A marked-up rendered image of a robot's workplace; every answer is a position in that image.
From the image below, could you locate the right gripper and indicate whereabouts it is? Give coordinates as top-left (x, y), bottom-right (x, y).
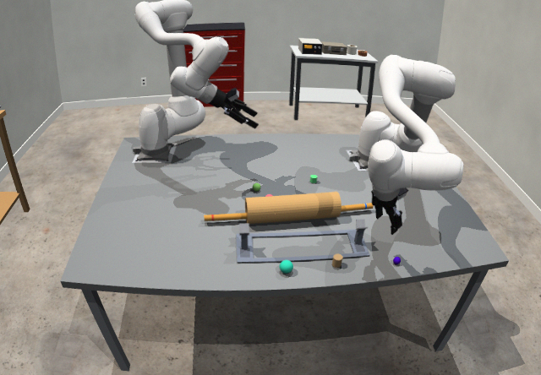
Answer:
top-left (209, 90), bottom-right (259, 129)

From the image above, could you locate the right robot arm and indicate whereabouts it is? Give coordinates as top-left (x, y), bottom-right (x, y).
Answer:
top-left (133, 0), bottom-right (229, 160)

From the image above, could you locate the orange bar with blue band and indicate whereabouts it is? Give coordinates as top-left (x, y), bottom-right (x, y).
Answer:
top-left (204, 203), bottom-right (374, 221)

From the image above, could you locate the teal sphere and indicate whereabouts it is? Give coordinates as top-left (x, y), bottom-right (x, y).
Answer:
top-left (280, 260), bottom-right (293, 274)

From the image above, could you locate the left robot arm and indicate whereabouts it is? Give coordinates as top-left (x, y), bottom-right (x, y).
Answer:
top-left (350, 55), bottom-right (464, 201)

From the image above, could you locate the grey rack with two v-shaped cradles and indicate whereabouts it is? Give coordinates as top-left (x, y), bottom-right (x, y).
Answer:
top-left (237, 219), bottom-right (369, 263)

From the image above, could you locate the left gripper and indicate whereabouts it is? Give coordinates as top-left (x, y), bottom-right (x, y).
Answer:
top-left (371, 190), bottom-right (402, 235)

